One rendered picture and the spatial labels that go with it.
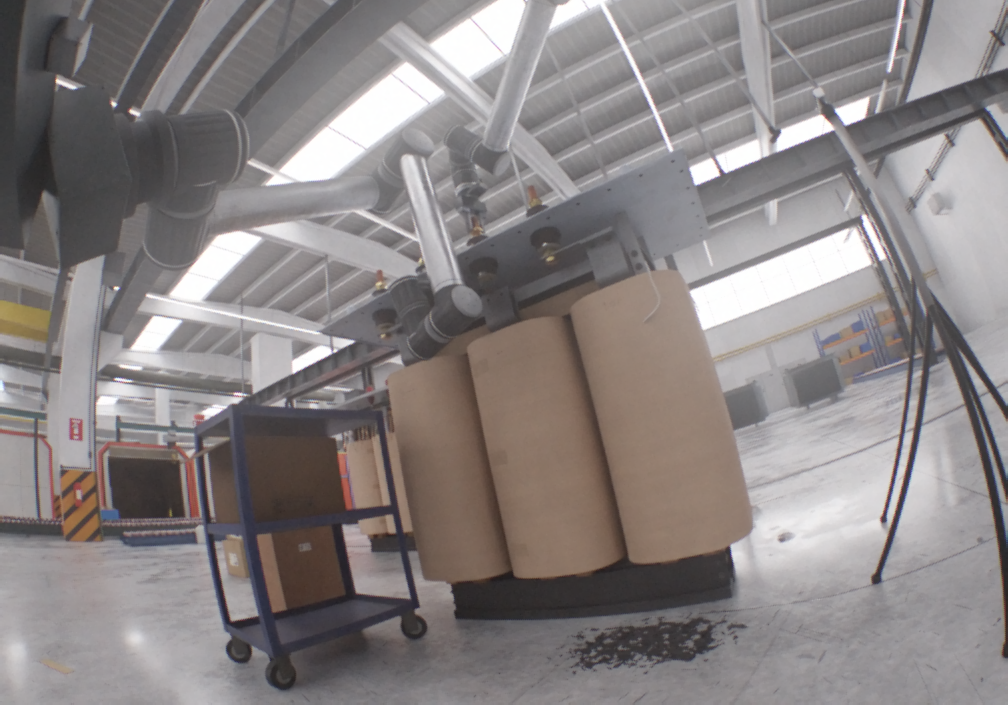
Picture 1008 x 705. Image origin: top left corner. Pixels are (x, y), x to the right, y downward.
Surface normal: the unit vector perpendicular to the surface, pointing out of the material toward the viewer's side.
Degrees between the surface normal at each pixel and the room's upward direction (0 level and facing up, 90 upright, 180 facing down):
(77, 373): 90
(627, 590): 90
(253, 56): 174
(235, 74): 174
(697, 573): 90
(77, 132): 90
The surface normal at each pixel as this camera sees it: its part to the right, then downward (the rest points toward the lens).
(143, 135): 0.77, -0.31
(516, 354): -0.51, -0.18
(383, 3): 0.20, 0.93
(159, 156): 0.00, 0.42
